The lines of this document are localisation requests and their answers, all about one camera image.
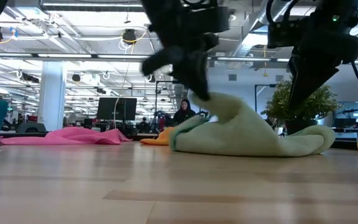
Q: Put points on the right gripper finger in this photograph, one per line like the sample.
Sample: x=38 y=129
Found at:
x=303 y=81

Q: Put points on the person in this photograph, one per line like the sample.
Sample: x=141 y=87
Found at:
x=183 y=113

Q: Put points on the black metal stand frame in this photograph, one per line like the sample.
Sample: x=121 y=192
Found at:
x=156 y=99
x=255 y=99

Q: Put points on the green microfiber towel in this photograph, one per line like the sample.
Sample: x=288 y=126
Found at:
x=244 y=133

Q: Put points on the orange microfiber towel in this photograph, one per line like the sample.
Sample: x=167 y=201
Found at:
x=160 y=140

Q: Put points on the long linear ceiling light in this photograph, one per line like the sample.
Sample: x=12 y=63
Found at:
x=64 y=56

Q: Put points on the pink microfiber towel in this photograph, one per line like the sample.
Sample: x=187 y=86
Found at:
x=73 y=137

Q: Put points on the green potted plant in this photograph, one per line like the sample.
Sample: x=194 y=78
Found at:
x=319 y=102

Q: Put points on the black background monitor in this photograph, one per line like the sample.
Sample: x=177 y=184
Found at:
x=117 y=109

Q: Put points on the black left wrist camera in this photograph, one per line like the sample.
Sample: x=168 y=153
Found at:
x=211 y=19

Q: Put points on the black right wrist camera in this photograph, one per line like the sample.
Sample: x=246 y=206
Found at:
x=280 y=34

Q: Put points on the white building column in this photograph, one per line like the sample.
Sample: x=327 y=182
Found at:
x=51 y=93

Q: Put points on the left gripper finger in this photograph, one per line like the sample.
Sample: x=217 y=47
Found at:
x=202 y=68
x=172 y=59

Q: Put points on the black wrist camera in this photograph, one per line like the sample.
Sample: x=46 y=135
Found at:
x=211 y=19
x=280 y=34

